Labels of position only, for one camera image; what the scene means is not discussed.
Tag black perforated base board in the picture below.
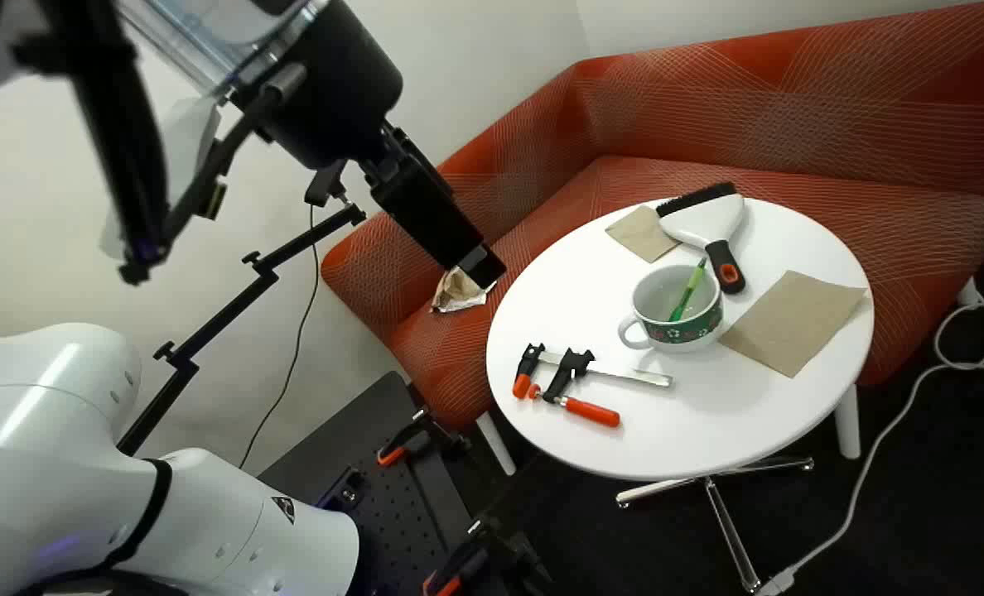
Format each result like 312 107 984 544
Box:
256 369 549 596

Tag white scraper with black handle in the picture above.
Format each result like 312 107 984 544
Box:
654 178 753 298

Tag green pen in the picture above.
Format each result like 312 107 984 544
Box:
665 258 711 325

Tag white mug with green band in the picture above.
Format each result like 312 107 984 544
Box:
615 263 730 359

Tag small clamp on base board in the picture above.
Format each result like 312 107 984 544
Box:
371 407 465 475

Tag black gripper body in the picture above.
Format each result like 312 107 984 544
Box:
353 124 495 275

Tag bar clamp with orange handle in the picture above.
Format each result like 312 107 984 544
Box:
541 349 625 430

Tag thin black cable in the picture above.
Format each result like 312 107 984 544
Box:
234 201 329 475

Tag large clamp on base board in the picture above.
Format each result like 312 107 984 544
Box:
421 512 549 596

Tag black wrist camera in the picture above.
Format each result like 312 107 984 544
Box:
301 157 352 211

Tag bar clamp with silver bar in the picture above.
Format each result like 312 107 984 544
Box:
510 341 677 404

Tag crumpled paper scrap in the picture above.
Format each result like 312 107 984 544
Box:
429 267 499 318

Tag orange fabric sofa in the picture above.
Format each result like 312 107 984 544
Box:
317 0 984 441

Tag large brown cardboard piece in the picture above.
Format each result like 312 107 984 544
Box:
714 267 870 381

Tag white round side table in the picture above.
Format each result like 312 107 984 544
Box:
474 196 879 485

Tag metal floor stand legs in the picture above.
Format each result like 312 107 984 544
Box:
613 454 819 596

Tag black tripod pole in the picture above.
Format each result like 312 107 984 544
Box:
6 0 176 288

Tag white power cable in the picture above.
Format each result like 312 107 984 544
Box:
753 288 984 596

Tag small brown cardboard piece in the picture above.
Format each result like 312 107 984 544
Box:
602 201 681 265

